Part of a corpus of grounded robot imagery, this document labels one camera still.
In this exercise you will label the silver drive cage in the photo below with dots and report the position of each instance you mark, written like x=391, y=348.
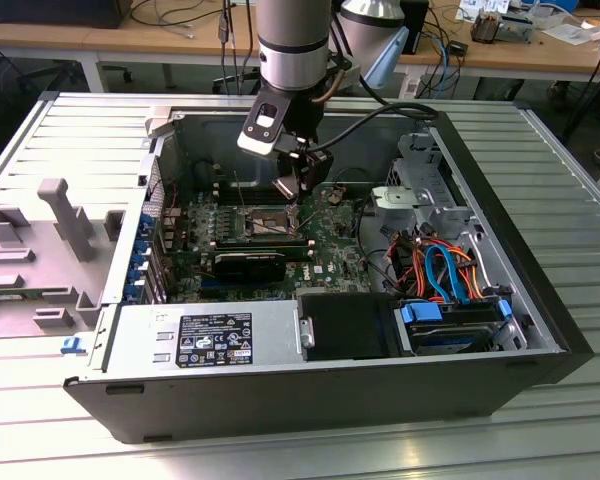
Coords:
x=427, y=190

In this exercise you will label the small blue clip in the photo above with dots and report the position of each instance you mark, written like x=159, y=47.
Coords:
x=72, y=346

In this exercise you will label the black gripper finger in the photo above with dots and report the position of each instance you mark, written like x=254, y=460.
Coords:
x=315, y=167
x=286, y=166

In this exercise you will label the black RAM stick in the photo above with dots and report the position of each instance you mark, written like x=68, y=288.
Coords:
x=260, y=244

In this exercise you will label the black computer tower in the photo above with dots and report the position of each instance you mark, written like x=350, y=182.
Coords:
x=55, y=12

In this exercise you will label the metal CPU cooler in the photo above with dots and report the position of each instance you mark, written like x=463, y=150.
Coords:
x=486, y=27

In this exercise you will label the small black adapter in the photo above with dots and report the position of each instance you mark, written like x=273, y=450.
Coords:
x=457, y=48

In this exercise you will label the silver camera with black bracket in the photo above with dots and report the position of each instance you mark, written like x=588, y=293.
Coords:
x=257, y=145

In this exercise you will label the grey parts rack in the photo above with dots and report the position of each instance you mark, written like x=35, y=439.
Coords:
x=62, y=210

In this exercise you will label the wooden desk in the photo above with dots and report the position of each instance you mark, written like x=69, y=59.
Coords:
x=55, y=40

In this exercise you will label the silver power supply unit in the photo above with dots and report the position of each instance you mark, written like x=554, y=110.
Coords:
x=275, y=345

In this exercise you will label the green motherboard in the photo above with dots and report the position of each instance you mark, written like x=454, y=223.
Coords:
x=330, y=235

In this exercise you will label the black upright box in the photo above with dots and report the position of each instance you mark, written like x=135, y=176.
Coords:
x=415, y=25

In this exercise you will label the black and silver PC case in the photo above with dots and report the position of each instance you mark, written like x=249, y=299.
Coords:
x=280, y=400

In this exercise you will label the CPU socket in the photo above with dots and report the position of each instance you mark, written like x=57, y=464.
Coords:
x=267, y=216

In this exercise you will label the white paper sheets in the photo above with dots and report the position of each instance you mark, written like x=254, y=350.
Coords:
x=572, y=32

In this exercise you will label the hard disk in blue carrier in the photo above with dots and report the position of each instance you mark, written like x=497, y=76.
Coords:
x=420, y=314

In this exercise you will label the black graphics card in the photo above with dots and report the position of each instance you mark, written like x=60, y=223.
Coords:
x=250, y=267

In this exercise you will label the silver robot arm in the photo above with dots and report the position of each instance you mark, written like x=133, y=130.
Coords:
x=292, y=50

